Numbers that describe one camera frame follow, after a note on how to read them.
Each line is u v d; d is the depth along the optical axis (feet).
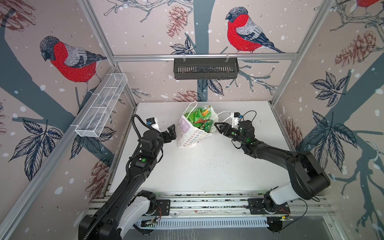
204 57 3.27
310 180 1.44
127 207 1.81
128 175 1.65
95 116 2.39
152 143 1.87
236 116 2.59
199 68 3.49
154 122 2.19
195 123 2.86
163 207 2.39
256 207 2.39
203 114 2.86
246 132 2.17
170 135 2.32
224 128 2.51
